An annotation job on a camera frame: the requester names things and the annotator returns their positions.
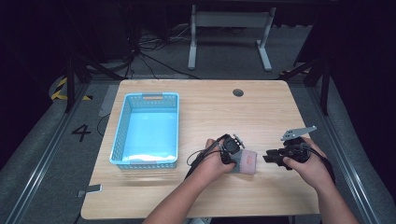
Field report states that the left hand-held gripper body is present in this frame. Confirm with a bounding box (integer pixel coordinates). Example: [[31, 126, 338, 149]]
[[218, 133, 246, 165]]

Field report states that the person's right hand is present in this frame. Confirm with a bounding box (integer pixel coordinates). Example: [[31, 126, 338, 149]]
[[281, 135, 336, 194]]

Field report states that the white metal desk frame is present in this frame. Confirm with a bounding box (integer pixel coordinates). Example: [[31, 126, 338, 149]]
[[187, 4, 277, 72]]

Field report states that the bundle of floor cables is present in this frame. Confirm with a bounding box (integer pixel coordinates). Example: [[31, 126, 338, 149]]
[[123, 23, 201, 80]]

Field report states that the right hand-held gripper cable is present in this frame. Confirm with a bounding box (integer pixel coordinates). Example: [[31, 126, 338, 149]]
[[301, 143, 337, 185]]

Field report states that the black metal stand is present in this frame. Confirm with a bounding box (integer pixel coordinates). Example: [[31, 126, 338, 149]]
[[63, 51, 126, 114], [279, 55, 332, 117]]

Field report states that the thin black floor cable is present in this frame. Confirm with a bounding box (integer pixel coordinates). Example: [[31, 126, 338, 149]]
[[95, 113, 112, 137]]

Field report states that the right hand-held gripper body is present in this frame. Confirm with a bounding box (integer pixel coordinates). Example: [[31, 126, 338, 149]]
[[279, 124, 318, 171]]

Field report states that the light blue plastic basket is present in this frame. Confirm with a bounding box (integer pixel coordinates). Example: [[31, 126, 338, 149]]
[[108, 91, 180, 171]]

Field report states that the person's left hand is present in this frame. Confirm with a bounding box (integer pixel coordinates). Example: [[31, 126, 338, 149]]
[[190, 138, 236, 189]]

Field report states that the grey tape strip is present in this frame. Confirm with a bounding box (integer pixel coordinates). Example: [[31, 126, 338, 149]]
[[76, 183, 104, 199]]

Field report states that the metal rail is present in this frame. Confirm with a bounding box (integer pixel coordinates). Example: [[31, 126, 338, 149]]
[[0, 83, 92, 224], [305, 79, 386, 224]]

